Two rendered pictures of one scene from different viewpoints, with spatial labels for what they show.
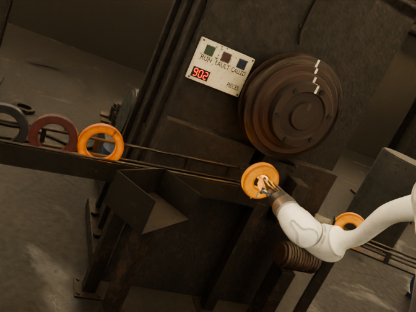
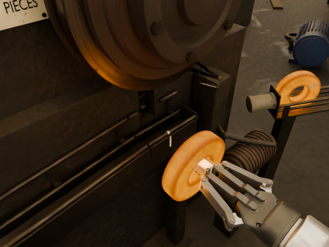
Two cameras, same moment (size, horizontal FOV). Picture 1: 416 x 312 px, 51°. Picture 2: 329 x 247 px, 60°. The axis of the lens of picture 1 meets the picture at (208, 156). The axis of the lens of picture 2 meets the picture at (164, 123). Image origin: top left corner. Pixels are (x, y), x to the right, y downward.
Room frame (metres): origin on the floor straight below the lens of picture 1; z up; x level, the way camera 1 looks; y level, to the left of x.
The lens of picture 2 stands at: (1.35, -0.05, 1.26)
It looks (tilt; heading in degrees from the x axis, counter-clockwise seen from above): 40 degrees down; 342
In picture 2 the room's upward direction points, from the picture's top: straight up
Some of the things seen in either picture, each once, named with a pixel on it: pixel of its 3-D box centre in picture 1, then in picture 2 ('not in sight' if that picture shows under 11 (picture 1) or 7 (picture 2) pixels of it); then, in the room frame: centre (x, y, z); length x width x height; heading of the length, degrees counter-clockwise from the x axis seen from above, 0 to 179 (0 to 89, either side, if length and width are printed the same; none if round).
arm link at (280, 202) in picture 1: (285, 208); (305, 246); (1.49, -0.33, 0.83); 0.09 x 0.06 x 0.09; 115
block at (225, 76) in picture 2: (288, 201); (208, 103); (2.07, -0.45, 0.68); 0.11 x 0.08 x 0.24; 25
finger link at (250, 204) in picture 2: (267, 187); (227, 193); (1.61, -0.26, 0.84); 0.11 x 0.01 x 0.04; 26
